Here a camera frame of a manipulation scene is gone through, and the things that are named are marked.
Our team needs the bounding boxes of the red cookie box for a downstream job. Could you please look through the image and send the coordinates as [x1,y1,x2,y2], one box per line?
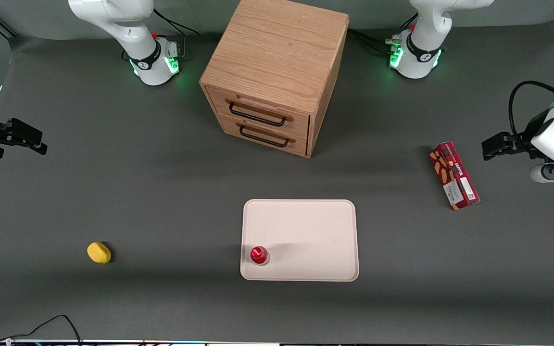
[429,141,480,211]

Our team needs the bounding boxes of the cream rectangular tray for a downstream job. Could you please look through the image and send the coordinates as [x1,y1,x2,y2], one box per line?
[240,199,360,282]

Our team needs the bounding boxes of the yellow sponge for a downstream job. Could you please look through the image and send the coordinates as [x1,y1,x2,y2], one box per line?
[87,242,112,264]

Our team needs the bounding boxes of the wooden two-drawer cabinet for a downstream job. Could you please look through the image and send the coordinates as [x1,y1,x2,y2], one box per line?
[199,0,350,159]

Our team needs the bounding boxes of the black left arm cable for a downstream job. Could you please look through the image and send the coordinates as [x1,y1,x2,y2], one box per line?
[508,42,554,141]

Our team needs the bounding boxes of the black left base cables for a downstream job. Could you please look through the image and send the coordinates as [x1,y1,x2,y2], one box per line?
[348,13,418,56]

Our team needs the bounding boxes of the black base cables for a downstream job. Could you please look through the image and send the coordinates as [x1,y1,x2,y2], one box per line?
[121,9,201,62]
[348,13,418,56]

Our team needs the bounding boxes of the thin black table-edge cable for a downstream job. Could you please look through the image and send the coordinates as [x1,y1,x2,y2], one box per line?
[0,314,83,346]

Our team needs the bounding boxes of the black right base cables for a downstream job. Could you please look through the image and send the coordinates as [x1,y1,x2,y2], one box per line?
[121,9,201,62]

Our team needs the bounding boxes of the wooden drawer with short handle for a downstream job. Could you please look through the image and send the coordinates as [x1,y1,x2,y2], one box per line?
[216,113,309,158]

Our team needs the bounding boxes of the long black drawer handle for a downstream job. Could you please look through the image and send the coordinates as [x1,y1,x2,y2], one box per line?
[228,102,288,127]

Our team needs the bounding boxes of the short black drawer handle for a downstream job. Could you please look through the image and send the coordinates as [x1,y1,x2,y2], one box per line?
[239,124,290,148]

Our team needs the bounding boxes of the wooden drawer with long handle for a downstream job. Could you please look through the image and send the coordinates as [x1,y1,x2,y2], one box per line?
[206,86,311,140]

